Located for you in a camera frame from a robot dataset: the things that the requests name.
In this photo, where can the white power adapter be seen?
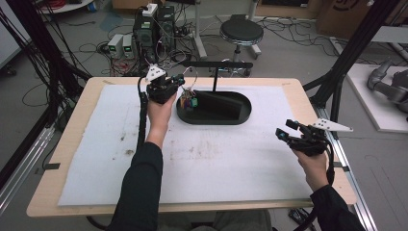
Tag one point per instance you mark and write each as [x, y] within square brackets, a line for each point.
[149, 9]

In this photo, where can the white platform board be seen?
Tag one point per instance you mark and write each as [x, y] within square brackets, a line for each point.
[369, 106]

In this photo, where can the cardboard box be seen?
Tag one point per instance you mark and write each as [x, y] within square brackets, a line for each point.
[352, 16]

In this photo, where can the black tape strip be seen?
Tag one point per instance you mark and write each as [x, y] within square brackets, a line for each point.
[52, 166]

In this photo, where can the black computer tower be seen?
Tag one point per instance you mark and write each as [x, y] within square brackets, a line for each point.
[166, 22]
[145, 35]

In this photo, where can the aluminium rail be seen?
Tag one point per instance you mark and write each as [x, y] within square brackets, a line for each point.
[22, 163]
[359, 199]

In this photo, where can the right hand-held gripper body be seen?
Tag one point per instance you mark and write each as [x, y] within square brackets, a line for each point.
[309, 144]

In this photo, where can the grey power supply unit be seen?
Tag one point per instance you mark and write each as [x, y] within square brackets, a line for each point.
[128, 46]
[114, 45]

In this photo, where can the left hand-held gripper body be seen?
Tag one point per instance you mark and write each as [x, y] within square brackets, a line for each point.
[160, 89]

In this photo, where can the person's right hand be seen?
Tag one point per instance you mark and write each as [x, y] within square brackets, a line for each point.
[314, 170]

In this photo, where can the person's legs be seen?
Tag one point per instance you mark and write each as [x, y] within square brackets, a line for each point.
[237, 223]

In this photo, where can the black round stool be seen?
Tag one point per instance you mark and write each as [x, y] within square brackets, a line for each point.
[241, 30]

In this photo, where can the black oval tray with hanger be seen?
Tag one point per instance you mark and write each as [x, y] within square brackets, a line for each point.
[224, 120]

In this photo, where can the black device under table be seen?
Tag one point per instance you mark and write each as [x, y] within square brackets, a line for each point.
[300, 216]

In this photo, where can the white table mat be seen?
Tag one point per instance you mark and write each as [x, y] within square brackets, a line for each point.
[224, 166]

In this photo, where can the person's left hand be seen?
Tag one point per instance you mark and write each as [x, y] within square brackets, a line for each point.
[158, 118]

